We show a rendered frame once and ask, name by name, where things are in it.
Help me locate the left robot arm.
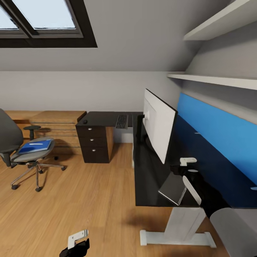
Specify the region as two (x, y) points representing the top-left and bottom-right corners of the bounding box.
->
(60, 230), (90, 257)

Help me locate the keyboard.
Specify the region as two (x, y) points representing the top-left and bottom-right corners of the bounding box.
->
(115, 115), (129, 130)

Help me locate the monitor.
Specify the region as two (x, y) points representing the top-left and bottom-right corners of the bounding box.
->
(136, 89), (178, 163)

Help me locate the notebook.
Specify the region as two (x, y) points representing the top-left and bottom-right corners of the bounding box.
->
(158, 172), (187, 205)

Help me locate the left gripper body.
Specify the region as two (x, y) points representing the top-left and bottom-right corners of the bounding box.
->
(60, 241), (87, 257)

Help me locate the swivel chair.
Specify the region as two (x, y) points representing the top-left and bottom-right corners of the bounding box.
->
(0, 108), (65, 192)

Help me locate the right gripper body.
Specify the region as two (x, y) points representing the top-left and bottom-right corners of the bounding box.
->
(173, 165), (194, 177)

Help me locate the folder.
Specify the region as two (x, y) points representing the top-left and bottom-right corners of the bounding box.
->
(19, 140), (52, 155)

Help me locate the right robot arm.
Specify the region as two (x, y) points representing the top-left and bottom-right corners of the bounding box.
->
(170, 157), (257, 257)

